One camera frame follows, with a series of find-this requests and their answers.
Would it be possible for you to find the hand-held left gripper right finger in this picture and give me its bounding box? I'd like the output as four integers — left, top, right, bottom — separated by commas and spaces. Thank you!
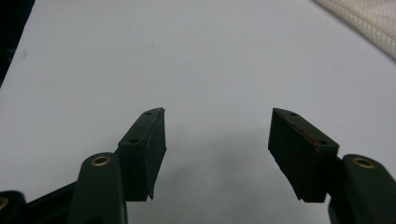
267, 107, 341, 203

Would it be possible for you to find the cream drawstring bag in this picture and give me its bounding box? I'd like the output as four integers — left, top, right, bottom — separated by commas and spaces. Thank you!
312, 0, 396, 62

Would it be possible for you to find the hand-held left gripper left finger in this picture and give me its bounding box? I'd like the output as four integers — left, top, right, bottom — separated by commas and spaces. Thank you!
116, 106, 168, 203

